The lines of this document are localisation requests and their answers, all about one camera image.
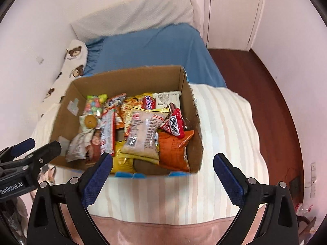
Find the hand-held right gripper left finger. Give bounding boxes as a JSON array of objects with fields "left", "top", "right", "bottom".
[{"left": 27, "top": 152, "right": 114, "bottom": 245}]

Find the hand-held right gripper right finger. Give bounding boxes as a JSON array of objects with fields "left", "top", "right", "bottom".
[{"left": 213, "top": 153, "right": 300, "bottom": 245}]

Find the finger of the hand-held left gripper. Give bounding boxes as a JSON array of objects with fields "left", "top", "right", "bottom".
[
  {"left": 15, "top": 141, "right": 62, "bottom": 176},
  {"left": 0, "top": 138, "right": 36, "bottom": 162}
]

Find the yellow snack packet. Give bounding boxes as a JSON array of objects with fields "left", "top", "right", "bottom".
[{"left": 111, "top": 140, "right": 136, "bottom": 174}]

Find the brown pastry snack packet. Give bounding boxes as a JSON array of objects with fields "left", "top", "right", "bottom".
[{"left": 85, "top": 129, "right": 103, "bottom": 162}]

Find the cardboard box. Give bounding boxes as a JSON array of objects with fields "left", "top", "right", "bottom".
[{"left": 50, "top": 65, "right": 205, "bottom": 178}]

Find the crumpled silver white packet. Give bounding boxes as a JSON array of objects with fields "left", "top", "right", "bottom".
[{"left": 66, "top": 133, "right": 88, "bottom": 162}]

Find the long red white bar packet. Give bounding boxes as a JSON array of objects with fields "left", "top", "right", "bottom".
[{"left": 98, "top": 108, "right": 116, "bottom": 157}]

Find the white packet with orange ball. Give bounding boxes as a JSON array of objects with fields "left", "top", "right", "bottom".
[{"left": 79, "top": 114, "right": 103, "bottom": 133}]

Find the striped cat print blanket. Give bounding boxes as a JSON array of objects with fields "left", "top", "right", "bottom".
[{"left": 28, "top": 84, "right": 270, "bottom": 226}]

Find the clear pink snack packet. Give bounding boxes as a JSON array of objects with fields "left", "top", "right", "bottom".
[{"left": 120, "top": 107, "right": 169, "bottom": 162}]

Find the orange snack packet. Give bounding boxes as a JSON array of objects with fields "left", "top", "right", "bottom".
[{"left": 157, "top": 130, "right": 195, "bottom": 173}]

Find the pastel candy ball packet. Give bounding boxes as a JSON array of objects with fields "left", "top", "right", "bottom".
[{"left": 83, "top": 94, "right": 108, "bottom": 118}]

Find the red barcode snack packet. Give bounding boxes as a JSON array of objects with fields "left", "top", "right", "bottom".
[{"left": 161, "top": 102, "right": 188, "bottom": 139}]

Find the red white panda snack packet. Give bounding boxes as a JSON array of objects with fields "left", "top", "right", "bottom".
[{"left": 103, "top": 92, "right": 127, "bottom": 129}]

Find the pink blanket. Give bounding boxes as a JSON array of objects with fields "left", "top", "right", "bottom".
[{"left": 87, "top": 210, "right": 258, "bottom": 245}]

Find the clear plastic bag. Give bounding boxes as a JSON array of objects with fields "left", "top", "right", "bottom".
[{"left": 294, "top": 203, "right": 317, "bottom": 240}]

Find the yellow red noodle packet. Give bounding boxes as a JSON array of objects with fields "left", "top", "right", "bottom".
[{"left": 120, "top": 92, "right": 157, "bottom": 133}]

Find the bear print bolster pillow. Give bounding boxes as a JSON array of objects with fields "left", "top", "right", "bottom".
[{"left": 38, "top": 39, "right": 88, "bottom": 113}]

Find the white brown wafer packet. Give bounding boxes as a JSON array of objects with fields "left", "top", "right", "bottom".
[{"left": 156, "top": 91, "right": 182, "bottom": 110}]

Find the blue bed sheet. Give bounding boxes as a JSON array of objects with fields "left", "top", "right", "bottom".
[{"left": 83, "top": 23, "right": 226, "bottom": 88}]

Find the grey white pillow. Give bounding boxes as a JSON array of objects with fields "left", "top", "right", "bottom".
[{"left": 70, "top": 0, "right": 197, "bottom": 44}]

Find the white door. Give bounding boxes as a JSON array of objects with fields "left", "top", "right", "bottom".
[{"left": 204, "top": 0, "right": 266, "bottom": 51}]

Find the black wall box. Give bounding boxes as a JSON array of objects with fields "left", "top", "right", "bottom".
[{"left": 290, "top": 177, "right": 301, "bottom": 199}]

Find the white wall switch plate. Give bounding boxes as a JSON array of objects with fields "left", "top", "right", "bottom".
[{"left": 310, "top": 162, "right": 317, "bottom": 198}]

